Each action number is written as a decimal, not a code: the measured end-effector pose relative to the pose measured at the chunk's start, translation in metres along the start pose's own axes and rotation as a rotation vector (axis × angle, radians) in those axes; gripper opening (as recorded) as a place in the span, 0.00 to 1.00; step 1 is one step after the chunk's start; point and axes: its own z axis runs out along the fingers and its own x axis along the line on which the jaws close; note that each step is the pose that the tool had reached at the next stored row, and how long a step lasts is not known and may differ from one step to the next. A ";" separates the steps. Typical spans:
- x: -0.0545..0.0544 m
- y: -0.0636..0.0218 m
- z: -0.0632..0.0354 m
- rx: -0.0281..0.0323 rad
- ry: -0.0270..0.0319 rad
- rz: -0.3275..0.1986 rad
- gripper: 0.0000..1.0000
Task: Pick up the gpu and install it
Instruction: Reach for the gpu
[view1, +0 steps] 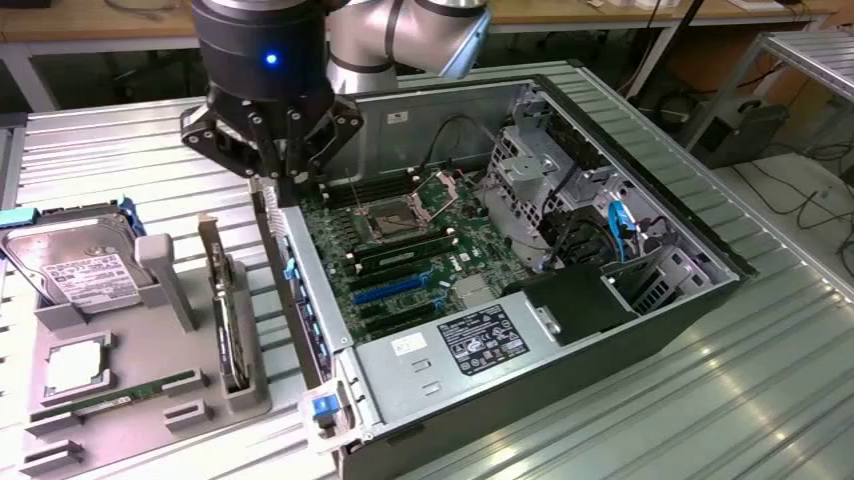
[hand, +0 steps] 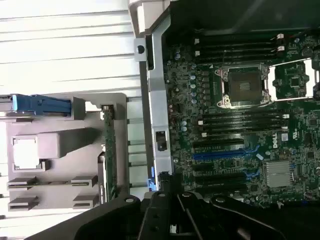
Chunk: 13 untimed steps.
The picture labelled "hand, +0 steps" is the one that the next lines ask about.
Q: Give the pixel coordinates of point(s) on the metal socket cover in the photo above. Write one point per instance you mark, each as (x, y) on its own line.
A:
(277, 82)

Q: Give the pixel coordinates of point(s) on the CPU chip with metal lid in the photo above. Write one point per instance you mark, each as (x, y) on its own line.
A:
(25, 153)

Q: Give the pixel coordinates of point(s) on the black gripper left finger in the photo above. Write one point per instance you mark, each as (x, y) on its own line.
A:
(112, 220)

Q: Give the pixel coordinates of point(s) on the CPU socket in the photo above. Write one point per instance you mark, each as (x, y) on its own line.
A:
(243, 86)

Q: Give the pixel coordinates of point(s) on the long black expansion slot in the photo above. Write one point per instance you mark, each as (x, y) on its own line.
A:
(220, 186)
(217, 143)
(220, 176)

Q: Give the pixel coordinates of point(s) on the silver chipset heatsink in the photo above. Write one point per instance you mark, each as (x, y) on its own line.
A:
(278, 174)

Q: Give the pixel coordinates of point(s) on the grey parts rack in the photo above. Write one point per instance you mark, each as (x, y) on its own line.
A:
(62, 162)

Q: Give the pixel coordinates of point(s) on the open black PC case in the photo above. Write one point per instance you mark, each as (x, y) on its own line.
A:
(157, 105)

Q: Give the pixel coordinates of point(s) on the silver hard disk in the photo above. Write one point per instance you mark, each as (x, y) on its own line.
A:
(5, 103)

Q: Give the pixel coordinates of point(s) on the black RAM slot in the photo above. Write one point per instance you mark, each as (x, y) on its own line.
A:
(242, 122)
(237, 59)
(242, 134)
(237, 40)
(242, 128)
(237, 53)
(237, 46)
(242, 115)

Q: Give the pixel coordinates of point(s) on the green Dell motherboard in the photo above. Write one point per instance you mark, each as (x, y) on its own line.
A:
(250, 150)

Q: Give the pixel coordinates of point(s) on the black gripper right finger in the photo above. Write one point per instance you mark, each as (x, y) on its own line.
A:
(225, 215)

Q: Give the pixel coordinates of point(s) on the blue expansion slot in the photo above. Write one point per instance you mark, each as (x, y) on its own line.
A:
(217, 156)

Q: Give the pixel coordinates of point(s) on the blue case latch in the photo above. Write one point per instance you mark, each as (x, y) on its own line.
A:
(151, 184)

